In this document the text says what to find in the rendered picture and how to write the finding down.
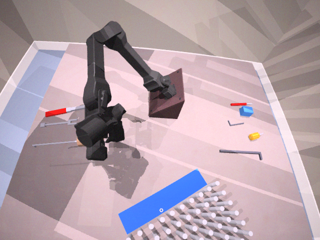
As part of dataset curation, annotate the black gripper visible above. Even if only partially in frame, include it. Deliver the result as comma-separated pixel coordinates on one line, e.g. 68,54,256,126
86,129,114,161

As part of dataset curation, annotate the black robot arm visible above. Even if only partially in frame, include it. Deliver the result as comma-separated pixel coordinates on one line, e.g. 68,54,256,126
74,21,177,148

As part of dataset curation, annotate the blue flat strip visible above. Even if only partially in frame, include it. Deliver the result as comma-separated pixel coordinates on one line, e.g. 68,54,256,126
118,169,207,234

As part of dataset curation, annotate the blue block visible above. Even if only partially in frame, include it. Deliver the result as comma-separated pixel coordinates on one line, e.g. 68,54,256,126
239,106,253,117

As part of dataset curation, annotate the orange ribbed screwdriver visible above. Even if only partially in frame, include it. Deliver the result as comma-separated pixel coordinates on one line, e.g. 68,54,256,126
248,132,263,140

